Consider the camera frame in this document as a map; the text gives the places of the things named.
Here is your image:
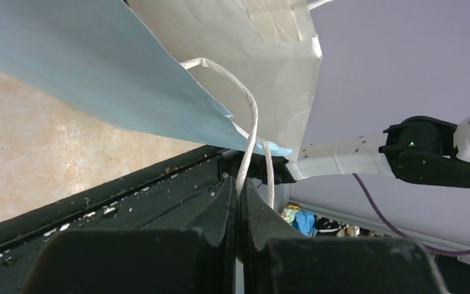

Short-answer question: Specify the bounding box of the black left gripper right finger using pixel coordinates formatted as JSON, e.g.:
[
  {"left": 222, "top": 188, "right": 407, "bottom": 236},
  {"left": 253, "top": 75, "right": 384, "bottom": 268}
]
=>
[{"left": 239, "top": 179, "right": 447, "bottom": 293}]

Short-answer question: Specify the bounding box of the light blue paper bag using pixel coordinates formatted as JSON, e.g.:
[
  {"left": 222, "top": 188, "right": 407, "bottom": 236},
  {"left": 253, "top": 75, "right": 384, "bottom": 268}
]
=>
[{"left": 0, "top": 1, "right": 323, "bottom": 162}]

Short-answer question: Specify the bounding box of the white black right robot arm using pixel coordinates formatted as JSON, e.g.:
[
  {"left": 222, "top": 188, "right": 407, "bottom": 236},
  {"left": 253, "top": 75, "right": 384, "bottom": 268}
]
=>
[{"left": 286, "top": 115, "right": 470, "bottom": 189}]

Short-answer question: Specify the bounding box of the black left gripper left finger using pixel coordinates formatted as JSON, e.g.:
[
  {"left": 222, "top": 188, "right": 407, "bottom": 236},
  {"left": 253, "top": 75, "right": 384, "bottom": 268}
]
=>
[{"left": 24, "top": 178, "right": 235, "bottom": 293}]

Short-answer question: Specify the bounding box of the black mounting base rail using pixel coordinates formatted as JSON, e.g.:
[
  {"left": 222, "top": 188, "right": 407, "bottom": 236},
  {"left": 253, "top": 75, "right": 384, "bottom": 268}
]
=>
[{"left": 0, "top": 146, "right": 242, "bottom": 293}]

